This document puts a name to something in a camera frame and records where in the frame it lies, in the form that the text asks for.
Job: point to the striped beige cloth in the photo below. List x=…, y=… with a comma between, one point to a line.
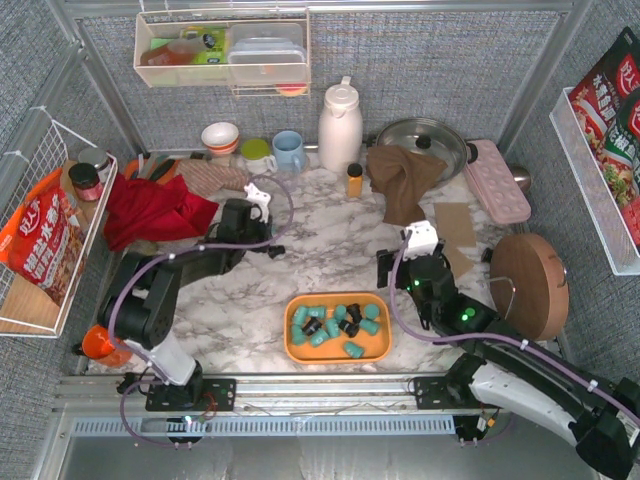
x=204, y=178

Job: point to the orange plastic tray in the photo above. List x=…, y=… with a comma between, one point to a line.
x=297, y=344

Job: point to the orange cup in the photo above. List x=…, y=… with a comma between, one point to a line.
x=97, y=346

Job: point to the red lid glass jar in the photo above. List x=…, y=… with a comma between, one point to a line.
x=86, y=182

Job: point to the brown cloth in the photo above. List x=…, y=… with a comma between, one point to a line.
x=402, y=177

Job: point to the black coffee capsule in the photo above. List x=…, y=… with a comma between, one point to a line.
x=354, y=312
x=313, y=325
x=350, y=329
x=276, y=250

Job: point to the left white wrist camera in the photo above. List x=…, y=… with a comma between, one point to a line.
x=259, y=198

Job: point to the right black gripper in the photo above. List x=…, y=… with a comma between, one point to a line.
x=393, y=270

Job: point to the round wooden board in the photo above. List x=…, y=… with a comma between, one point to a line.
x=529, y=286

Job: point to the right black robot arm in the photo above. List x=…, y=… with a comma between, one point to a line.
x=598, y=417

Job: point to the steel pot with lid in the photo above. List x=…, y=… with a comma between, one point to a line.
x=430, y=137

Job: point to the cream wall shelf basket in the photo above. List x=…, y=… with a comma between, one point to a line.
x=163, y=59

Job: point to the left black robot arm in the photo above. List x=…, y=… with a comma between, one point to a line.
x=145, y=324

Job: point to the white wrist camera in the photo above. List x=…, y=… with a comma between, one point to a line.
x=421, y=238
x=259, y=198

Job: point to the red cloth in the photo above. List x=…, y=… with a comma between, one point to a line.
x=139, y=209

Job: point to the teal coffee capsule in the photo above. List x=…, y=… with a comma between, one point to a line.
x=369, y=326
x=340, y=312
x=300, y=315
x=332, y=327
x=353, y=350
x=371, y=312
x=318, y=338
x=319, y=312

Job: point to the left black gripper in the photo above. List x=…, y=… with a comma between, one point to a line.
x=265, y=238

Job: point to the orange spice bottle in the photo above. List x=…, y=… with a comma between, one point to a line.
x=354, y=180

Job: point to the silver lid glass jar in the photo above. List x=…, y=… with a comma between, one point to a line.
x=96, y=157

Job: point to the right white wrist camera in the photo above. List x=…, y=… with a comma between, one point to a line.
x=421, y=238

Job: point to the right white wall basket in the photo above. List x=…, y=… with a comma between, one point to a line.
x=615, y=239

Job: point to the pink egg tray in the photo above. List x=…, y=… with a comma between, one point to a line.
x=493, y=184

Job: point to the red snack bag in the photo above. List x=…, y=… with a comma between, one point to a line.
x=43, y=241

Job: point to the green lid white cup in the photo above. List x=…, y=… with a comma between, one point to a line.
x=257, y=156

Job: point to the white thermos jug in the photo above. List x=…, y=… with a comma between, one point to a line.
x=340, y=130

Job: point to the blue mug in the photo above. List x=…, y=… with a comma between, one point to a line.
x=288, y=149

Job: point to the white orange striped bowl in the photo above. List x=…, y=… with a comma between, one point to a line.
x=220, y=138

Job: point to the black small lid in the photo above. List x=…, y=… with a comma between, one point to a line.
x=486, y=256

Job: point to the clear plastic food container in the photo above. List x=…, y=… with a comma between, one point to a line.
x=267, y=53

